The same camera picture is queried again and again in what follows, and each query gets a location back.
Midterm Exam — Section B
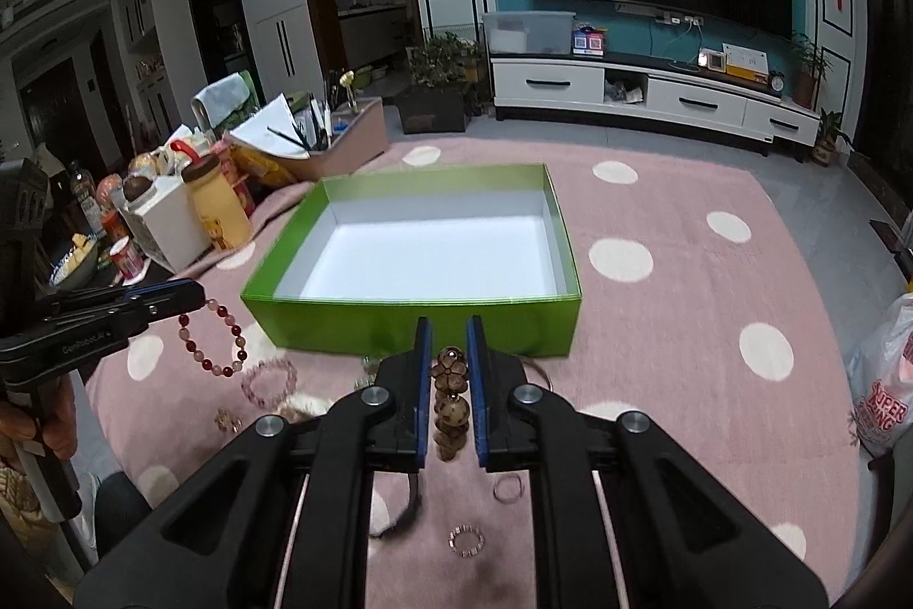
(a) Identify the red pink bead bracelet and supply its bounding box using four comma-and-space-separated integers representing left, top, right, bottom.
176, 296, 249, 379

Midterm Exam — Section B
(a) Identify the brown wooden bead bracelet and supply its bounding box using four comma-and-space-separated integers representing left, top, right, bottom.
430, 344, 472, 464

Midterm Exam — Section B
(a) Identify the small silver sparkly ring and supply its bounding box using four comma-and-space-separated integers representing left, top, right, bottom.
447, 522, 488, 558

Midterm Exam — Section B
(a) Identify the left hand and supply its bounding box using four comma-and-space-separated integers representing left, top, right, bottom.
2, 377, 78, 461

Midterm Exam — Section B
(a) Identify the white paper box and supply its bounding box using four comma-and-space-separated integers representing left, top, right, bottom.
122, 175, 211, 273

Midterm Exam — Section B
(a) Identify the green cardboard box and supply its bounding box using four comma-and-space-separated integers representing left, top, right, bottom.
240, 164, 582, 357

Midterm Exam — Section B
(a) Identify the yellow bear bottle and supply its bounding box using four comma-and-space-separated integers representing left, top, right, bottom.
181, 155, 251, 252

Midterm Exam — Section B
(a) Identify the white paper sheet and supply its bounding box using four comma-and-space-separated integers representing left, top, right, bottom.
228, 94, 309, 161

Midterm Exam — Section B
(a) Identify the pink desk organizer box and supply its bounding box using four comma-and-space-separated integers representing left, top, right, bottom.
227, 95, 392, 184

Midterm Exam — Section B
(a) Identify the pink polka dot tablecloth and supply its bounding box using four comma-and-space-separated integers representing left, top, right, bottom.
88, 139, 859, 595

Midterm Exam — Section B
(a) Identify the potted plant in black box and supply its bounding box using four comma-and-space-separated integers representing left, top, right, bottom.
395, 31, 484, 136

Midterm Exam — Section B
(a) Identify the white TV cabinet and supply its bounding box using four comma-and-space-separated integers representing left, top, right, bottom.
491, 54, 820, 147

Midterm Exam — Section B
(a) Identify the clear plastic storage bin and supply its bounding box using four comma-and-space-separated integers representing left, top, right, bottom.
483, 11, 576, 55

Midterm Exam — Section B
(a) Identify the red blue small box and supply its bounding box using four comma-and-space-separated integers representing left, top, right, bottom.
571, 25, 605, 57

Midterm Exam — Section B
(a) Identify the yellow white calendar card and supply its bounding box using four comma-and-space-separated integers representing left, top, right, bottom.
722, 43, 769, 87

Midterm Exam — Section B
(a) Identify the small black alarm clock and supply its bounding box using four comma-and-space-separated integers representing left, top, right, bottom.
767, 72, 785, 96

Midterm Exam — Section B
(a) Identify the small floor potted plant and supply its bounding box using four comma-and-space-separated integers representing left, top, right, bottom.
813, 110, 854, 167

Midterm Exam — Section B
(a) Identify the white plastic shopping bag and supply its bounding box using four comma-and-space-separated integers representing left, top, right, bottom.
846, 293, 911, 456

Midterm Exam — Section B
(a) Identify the potted plant on cabinet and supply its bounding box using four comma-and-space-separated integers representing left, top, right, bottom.
789, 33, 831, 110

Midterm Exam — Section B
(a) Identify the pink crystal bead bracelet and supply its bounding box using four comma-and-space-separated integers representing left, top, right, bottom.
240, 355, 301, 412

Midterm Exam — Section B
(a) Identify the dark metal ring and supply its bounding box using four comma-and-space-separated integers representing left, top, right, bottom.
490, 473, 527, 506

